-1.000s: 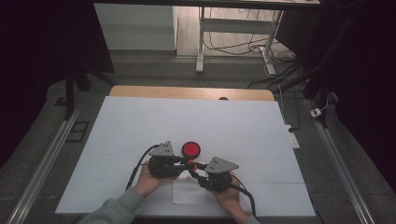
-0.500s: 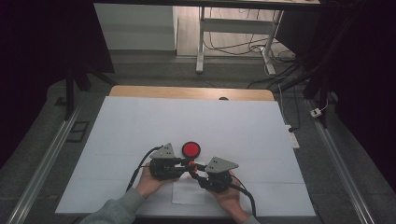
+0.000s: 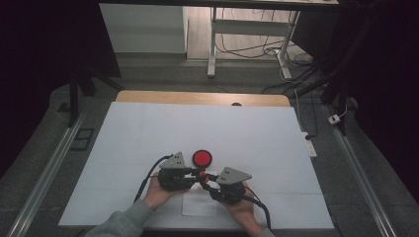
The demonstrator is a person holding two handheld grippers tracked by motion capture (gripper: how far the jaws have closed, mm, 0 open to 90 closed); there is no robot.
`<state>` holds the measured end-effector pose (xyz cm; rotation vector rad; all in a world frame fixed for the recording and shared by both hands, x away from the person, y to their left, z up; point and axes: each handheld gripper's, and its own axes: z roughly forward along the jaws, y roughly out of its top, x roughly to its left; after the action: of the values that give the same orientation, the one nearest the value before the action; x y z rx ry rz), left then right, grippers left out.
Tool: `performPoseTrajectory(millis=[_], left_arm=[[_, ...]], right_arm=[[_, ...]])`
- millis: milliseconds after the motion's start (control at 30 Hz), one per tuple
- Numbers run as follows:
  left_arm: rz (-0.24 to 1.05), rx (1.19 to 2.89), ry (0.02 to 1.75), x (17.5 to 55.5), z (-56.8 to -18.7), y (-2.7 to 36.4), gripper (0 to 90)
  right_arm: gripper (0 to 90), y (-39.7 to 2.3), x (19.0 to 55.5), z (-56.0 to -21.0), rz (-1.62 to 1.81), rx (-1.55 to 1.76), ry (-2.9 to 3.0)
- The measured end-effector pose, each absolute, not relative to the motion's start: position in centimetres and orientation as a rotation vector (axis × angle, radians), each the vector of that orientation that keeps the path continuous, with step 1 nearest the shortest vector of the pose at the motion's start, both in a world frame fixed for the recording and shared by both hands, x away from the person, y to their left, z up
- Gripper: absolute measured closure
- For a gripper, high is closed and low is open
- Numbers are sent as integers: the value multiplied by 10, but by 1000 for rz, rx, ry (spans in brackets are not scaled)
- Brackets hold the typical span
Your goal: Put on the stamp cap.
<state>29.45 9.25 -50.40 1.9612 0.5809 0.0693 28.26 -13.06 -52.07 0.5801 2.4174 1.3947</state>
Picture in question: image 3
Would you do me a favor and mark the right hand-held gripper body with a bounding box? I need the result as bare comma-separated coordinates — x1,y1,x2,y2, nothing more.
209,166,253,205

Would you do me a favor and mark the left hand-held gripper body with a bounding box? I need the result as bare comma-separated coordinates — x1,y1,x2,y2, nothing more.
156,151,196,193

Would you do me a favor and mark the round red ink pad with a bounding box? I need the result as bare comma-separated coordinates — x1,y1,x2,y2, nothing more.
192,149,213,169

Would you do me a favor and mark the white paper sheet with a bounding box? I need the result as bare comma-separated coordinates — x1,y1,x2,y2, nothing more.
181,184,231,217

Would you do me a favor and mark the person's left hand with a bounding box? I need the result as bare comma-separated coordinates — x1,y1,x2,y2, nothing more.
143,171,196,212

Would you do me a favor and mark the person's right hand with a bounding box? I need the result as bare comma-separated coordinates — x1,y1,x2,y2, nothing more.
217,190,265,237

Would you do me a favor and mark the large white table mat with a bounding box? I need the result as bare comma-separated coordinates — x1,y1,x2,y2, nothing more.
58,101,335,230

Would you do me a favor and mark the wooden table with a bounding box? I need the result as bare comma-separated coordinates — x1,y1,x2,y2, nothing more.
115,90,292,108

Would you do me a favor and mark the white power strip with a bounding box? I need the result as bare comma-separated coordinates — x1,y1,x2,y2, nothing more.
300,131,318,159

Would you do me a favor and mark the black metal stand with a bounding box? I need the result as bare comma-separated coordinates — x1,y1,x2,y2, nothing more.
66,69,126,128
294,58,351,136

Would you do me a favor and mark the white cabinet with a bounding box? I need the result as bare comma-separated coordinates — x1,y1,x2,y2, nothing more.
99,3,190,54

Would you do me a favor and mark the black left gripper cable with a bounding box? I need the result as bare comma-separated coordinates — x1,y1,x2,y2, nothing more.
132,153,174,203

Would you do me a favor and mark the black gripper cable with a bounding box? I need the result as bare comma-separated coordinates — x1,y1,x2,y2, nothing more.
132,153,174,203
242,185,273,231

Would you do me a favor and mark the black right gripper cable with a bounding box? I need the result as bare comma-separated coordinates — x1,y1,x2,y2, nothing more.
242,185,273,231

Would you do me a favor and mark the black power strip cable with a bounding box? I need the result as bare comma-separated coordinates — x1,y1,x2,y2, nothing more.
305,92,320,140

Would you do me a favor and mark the aluminium rail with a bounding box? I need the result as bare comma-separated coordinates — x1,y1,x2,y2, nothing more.
6,111,87,237
323,105,398,237

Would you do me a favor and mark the floor cable bundle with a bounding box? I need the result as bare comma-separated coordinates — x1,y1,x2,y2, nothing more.
215,8,314,68

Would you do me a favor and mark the white desk frame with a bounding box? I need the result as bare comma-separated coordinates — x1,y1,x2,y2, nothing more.
207,6,302,80

